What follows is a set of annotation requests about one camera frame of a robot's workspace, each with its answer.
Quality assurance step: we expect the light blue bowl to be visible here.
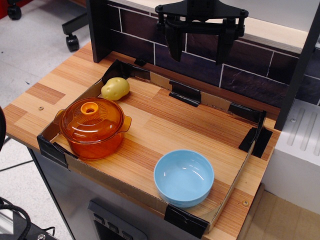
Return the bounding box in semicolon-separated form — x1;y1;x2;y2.
153;149;215;208

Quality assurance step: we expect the black cable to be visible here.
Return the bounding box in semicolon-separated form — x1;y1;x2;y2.
0;196;56;240

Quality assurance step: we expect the black office chair base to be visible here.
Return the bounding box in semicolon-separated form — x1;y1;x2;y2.
62;12;89;52

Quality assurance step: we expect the grey toy oven front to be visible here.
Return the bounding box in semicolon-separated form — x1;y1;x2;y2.
27;147;166;240

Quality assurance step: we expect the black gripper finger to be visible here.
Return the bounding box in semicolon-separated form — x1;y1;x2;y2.
164;19;185;62
215;18;237;65

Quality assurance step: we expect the black caster wheel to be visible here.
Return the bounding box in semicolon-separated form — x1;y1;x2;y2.
7;0;22;21

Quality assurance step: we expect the yellow toy potato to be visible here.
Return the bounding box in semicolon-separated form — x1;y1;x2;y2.
101;77;130;101

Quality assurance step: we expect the orange transparent pot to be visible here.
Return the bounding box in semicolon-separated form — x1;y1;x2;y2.
54;110;131;160

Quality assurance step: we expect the white grooved sink block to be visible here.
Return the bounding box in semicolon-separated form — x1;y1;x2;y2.
262;100;320;214

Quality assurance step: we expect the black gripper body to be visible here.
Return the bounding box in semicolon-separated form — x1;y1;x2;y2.
155;0;249;39

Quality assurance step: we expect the orange transparent pot lid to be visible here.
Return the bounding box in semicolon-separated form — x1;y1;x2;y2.
55;97;125;144

